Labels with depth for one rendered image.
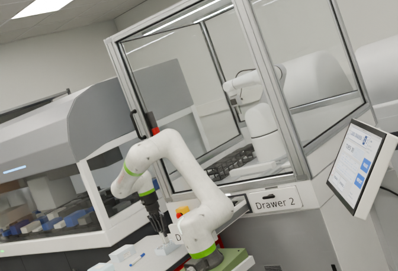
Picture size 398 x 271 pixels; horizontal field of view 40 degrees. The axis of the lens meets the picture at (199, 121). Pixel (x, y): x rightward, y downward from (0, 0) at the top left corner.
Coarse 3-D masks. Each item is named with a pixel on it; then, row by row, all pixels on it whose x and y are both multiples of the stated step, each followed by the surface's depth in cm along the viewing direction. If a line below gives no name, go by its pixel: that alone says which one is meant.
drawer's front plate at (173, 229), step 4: (172, 224) 280; (172, 228) 280; (176, 228) 278; (172, 232) 281; (176, 232) 279; (172, 236) 282; (176, 236) 280; (180, 236) 278; (216, 236) 264; (176, 240) 281; (180, 240) 279; (216, 240) 264
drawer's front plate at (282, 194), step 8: (256, 192) 281; (264, 192) 278; (272, 192) 275; (280, 192) 272; (288, 192) 269; (296, 192) 266; (256, 200) 282; (264, 200) 279; (272, 200) 276; (280, 200) 273; (288, 200) 270; (296, 200) 267; (256, 208) 284; (264, 208) 281; (272, 208) 278; (280, 208) 275; (288, 208) 272
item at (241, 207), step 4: (232, 200) 298; (236, 200) 295; (240, 200) 293; (244, 200) 289; (236, 204) 296; (240, 204) 286; (244, 204) 288; (236, 208) 283; (240, 208) 285; (244, 208) 287; (248, 208) 289; (236, 212) 282; (240, 212) 284; (244, 212) 286; (236, 216) 281; (240, 216) 284; (232, 220) 278; (224, 224) 273; (228, 224) 275; (220, 228) 270; (224, 228) 273; (216, 232) 267; (220, 232) 270
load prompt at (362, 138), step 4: (352, 128) 228; (356, 128) 223; (352, 132) 226; (356, 132) 221; (360, 132) 215; (352, 136) 224; (356, 136) 219; (360, 136) 213; (364, 136) 208; (368, 136) 203; (352, 140) 222; (356, 140) 217; (360, 140) 211; (364, 140) 206; (368, 140) 201; (360, 144) 209; (364, 144) 204
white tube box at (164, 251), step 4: (164, 244) 298; (168, 244) 295; (172, 244) 294; (176, 244) 296; (180, 244) 298; (156, 248) 296; (164, 248) 292; (168, 248) 291; (172, 248) 293; (176, 248) 295; (156, 252) 294; (160, 252) 292; (164, 252) 290; (168, 252) 291
